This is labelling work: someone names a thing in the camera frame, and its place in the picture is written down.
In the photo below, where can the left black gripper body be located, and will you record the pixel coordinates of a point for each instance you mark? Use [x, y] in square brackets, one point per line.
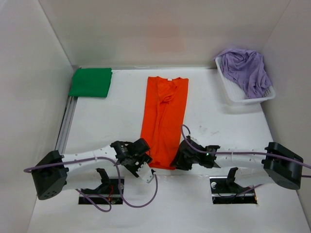
[136, 162]

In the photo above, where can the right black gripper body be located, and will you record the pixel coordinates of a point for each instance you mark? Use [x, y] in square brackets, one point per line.
[184, 161]

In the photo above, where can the orange t shirt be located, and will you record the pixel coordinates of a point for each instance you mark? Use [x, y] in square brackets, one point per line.
[164, 111]

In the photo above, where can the green t shirt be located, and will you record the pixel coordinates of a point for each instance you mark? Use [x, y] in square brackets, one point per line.
[91, 82]

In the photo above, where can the lavender t shirt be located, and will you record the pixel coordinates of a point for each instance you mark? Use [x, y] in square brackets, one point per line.
[246, 69]

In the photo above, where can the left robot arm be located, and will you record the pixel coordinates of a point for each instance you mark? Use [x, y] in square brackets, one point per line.
[92, 170]

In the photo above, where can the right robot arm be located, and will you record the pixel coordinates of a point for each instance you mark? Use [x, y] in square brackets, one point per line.
[276, 164]

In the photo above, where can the white plastic laundry basket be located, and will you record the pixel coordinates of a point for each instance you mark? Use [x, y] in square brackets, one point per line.
[234, 95]

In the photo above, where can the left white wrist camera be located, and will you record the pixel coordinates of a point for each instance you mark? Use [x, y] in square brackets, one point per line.
[145, 173]

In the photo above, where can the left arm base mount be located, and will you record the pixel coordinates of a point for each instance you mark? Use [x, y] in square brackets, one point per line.
[108, 189]

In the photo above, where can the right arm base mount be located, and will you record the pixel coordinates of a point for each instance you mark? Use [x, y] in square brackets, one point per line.
[224, 190]

